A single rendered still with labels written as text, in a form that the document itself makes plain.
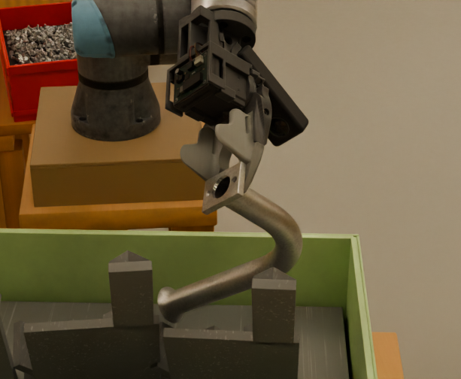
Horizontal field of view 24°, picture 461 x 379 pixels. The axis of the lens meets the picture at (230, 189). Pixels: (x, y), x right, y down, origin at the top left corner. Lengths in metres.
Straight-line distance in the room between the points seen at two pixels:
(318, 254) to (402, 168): 2.14
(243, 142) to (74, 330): 0.29
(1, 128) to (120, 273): 1.08
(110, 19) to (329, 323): 0.52
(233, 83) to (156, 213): 0.65
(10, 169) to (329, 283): 0.89
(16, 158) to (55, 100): 0.29
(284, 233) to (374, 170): 2.46
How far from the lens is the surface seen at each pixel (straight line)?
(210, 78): 1.13
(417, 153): 3.73
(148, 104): 1.82
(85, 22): 1.33
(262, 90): 1.16
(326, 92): 4.11
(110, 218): 1.78
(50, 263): 1.56
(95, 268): 1.55
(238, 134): 1.13
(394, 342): 1.60
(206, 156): 1.16
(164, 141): 1.80
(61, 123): 1.88
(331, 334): 1.51
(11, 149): 2.20
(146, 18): 1.34
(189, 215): 1.78
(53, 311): 1.57
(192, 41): 1.19
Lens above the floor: 1.78
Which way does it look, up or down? 31 degrees down
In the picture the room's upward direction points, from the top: straight up
